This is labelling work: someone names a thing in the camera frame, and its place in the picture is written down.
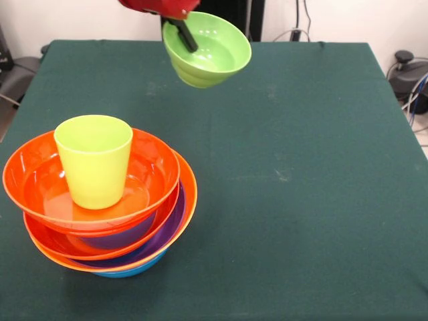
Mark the small blue plastic bowl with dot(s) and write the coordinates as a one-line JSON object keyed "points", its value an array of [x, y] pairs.
{"points": [[117, 237]]}

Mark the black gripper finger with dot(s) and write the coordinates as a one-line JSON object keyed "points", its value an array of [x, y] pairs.
{"points": [[185, 35], [162, 21]]}

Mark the purple plastic bowl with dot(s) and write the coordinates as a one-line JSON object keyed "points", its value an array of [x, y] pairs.
{"points": [[174, 224]]}

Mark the red plastic bowl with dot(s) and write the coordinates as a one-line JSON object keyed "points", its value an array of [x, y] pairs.
{"points": [[33, 180], [47, 240]]}

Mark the green plastic bowl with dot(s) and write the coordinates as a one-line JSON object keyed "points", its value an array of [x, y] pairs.
{"points": [[217, 50]]}

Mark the medium blue plastic bowl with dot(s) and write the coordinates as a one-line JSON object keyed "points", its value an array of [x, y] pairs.
{"points": [[133, 271]]}

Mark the large orange plastic bowl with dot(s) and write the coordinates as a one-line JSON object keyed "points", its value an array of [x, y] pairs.
{"points": [[190, 194]]}

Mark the green plastic cup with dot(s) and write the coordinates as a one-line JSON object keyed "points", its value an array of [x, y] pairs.
{"points": [[93, 167]]}

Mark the dark green tablecloth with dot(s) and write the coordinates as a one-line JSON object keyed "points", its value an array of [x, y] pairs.
{"points": [[301, 234]]}

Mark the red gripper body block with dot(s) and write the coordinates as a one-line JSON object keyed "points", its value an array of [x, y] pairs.
{"points": [[160, 6]]}

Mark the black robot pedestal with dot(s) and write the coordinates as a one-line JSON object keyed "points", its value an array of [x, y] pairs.
{"points": [[214, 6]]}

